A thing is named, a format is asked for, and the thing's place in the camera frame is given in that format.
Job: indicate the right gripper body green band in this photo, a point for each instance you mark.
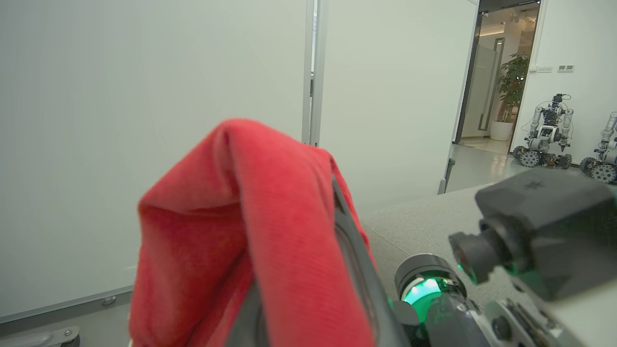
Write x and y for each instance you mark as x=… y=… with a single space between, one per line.
x=448 y=318

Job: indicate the white wall switch plate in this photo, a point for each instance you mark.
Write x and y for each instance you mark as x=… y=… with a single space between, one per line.
x=566 y=68
x=544 y=69

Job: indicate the glass door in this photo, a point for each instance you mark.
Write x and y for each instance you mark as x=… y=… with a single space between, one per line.
x=489 y=82

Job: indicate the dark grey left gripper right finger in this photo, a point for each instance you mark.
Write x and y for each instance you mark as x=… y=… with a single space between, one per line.
x=371 y=284

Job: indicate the white partition panel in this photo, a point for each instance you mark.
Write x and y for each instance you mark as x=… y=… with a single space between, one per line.
x=144 y=96
x=390 y=96

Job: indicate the red and white garment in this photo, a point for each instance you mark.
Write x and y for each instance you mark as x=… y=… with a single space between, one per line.
x=289 y=231

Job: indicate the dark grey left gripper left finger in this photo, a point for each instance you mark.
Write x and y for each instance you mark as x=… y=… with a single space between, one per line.
x=250 y=323

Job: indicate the green potted plant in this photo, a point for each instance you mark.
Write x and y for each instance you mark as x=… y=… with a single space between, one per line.
x=513 y=82

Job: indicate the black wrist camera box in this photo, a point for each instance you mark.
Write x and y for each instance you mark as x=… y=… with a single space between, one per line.
x=559 y=226

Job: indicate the grey partition foot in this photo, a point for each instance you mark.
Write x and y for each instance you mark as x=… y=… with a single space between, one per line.
x=446 y=176

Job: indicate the grey wheeled robot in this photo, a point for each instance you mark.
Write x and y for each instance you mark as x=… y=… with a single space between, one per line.
x=605 y=159
x=544 y=137

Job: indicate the grey fabric ottoman seat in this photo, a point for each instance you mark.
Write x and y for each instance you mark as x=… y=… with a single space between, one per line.
x=424 y=221

